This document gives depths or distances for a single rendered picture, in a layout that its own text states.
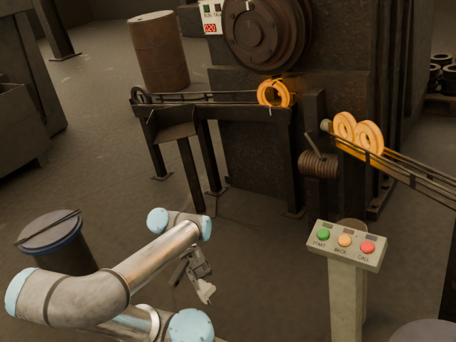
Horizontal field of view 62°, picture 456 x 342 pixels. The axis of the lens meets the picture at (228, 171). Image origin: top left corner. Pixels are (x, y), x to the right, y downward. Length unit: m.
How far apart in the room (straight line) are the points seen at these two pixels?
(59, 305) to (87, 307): 0.06
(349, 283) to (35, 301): 0.97
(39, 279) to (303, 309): 1.26
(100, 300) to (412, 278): 1.53
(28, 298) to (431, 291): 1.66
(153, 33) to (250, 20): 2.90
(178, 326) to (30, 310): 0.58
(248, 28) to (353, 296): 1.23
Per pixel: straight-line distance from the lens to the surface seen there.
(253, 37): 1.89
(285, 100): 2.06
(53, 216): 2.23
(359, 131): 1.67
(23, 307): 1.01
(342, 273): 1.41
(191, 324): 1.43
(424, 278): 2.10
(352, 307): 1.52
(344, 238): 1.34
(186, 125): 2.34
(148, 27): 4.70
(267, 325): 1.89
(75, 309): 0.94
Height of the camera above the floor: 1.52
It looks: 31 degrees down
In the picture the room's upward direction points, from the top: 11 degrees counter-clockwise
